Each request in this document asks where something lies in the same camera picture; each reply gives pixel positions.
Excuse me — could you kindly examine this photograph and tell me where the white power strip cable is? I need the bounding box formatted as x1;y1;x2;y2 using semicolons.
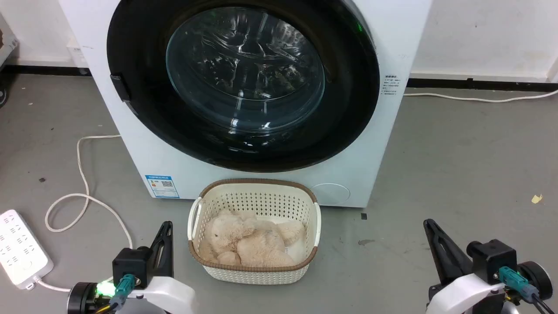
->
34;134;133;293

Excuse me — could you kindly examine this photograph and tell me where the round white filter cover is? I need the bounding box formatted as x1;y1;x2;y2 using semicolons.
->
310;183;350;205

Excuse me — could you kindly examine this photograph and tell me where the long white floor cable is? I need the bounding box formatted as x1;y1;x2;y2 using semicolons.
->
403;89;558;103

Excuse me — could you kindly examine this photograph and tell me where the white power strip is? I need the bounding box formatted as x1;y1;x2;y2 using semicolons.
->
0;209;54;290

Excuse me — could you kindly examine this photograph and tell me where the small text sticker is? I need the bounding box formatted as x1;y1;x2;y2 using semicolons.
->
381;75;401;96

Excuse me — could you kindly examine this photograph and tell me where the round black glass washer door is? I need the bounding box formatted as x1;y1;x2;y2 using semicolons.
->
107;0;381;173

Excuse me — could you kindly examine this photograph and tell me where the teal plug left cable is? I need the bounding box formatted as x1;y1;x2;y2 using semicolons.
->
95;273;136;314

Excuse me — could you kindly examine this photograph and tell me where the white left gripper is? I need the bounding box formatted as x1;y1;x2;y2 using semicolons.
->
126;221;197;314

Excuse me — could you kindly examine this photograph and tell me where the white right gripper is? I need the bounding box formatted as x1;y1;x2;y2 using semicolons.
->
423;219;507;314

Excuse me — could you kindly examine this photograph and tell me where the teal plug cable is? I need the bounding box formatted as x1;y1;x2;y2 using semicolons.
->
498;266;558;314
95;273;136;314

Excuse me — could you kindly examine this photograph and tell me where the blue energy label sticker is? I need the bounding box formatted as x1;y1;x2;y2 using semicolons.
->
145;175;180;199

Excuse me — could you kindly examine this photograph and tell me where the cream plastic laundry basket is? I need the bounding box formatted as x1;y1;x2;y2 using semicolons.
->
187;178;322;285

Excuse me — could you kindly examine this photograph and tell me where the white front-load washing machine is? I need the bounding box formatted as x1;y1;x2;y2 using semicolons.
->
59;0;432;209

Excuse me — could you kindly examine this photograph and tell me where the teal plug right cable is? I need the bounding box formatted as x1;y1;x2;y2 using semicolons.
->
498;266;558;314

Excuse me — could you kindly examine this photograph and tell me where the beige plush toy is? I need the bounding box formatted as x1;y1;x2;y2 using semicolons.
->
198;209;308;267

